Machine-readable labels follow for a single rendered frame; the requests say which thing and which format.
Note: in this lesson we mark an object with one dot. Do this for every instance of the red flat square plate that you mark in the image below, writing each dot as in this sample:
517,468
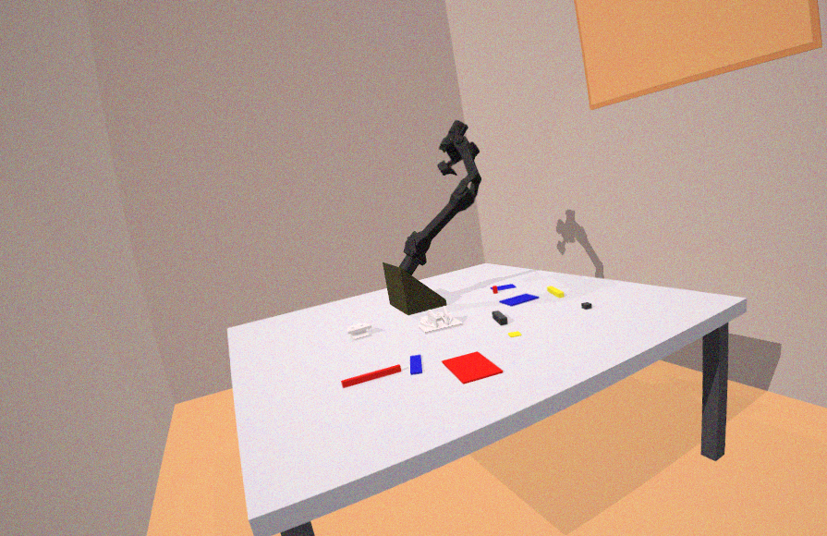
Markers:
471,367

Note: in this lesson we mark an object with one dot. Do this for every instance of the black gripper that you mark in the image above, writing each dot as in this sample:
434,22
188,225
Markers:
446,167

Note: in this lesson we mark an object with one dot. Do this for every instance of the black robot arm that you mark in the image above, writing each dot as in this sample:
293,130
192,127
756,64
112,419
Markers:
417,244

